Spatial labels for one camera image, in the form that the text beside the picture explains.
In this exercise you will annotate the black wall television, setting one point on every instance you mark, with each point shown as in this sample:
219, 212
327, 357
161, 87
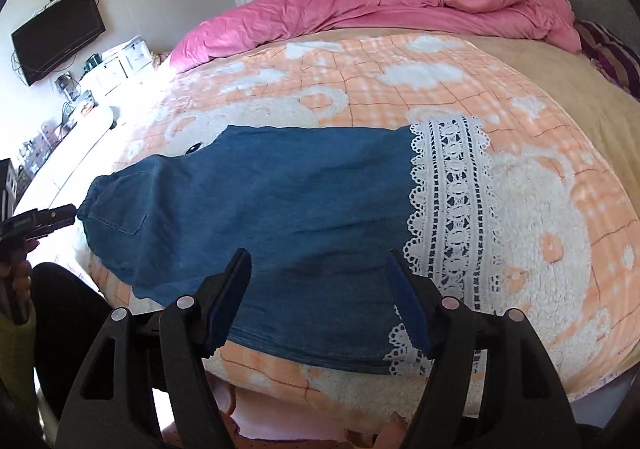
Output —
55, 36

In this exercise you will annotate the wall socket with plugs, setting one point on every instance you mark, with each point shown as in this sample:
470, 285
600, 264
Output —
67, 84

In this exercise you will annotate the dark jar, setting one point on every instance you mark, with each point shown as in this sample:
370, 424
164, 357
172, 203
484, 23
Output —
95, 63

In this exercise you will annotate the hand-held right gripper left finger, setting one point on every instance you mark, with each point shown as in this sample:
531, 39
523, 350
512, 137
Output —
232, 299

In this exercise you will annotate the person's dark trouser leg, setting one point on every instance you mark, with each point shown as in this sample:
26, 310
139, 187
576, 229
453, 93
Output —
70, 314

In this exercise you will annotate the pink duvet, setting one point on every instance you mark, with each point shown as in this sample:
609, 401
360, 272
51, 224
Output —
350, 9

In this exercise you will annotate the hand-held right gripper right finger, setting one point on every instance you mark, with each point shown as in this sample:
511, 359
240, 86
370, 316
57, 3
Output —
407, 299

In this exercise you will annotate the person's left forearm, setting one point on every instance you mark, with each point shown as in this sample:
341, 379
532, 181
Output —
15, 359

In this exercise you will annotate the white low cabinet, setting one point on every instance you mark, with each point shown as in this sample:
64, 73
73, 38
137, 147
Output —
75, 139

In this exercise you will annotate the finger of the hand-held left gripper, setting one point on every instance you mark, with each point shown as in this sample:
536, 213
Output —
50, 219

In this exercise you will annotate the person's left hand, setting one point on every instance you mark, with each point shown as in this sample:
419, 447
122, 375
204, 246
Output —
22, 270

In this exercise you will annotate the clear plastic containers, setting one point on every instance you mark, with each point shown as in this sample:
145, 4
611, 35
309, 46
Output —
35, 149

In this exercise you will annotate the orange plaid printed blanket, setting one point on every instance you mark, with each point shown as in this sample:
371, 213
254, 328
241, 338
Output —
550, 209

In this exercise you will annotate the patterned cloth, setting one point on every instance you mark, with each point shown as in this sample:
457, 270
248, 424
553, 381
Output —
162, 60

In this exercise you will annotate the purple striped pillow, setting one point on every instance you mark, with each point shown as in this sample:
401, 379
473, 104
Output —
607, 54

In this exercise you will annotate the white drawer cabinet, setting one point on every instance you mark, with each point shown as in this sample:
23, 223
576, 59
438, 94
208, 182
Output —
125, 61

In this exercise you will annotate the blue denim lace-trimmed garment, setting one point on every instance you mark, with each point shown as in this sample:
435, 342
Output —
300, 209

